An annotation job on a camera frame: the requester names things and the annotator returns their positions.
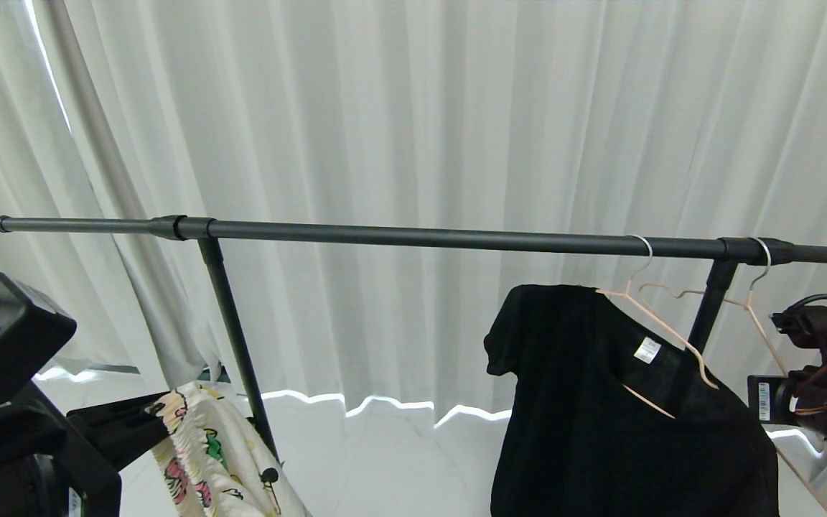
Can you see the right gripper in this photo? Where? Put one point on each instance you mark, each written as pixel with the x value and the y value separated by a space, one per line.
pixel 823 409

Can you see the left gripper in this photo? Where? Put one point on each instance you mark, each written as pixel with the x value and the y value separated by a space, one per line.
pixel 26 467

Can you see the pink clothes hanger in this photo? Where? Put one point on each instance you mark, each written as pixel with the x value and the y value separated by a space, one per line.
pixel 672 339
pixel 765 336

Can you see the cream printed garment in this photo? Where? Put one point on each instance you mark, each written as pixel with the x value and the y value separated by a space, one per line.
pixel 227 459

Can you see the black sleeveless top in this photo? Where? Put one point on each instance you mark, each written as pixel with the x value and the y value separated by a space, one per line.
pixel 586 445

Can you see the black clothes rack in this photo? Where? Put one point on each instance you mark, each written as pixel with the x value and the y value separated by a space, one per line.
pixel 421 235

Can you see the white curtain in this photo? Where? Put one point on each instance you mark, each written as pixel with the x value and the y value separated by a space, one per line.
pixel 421 108

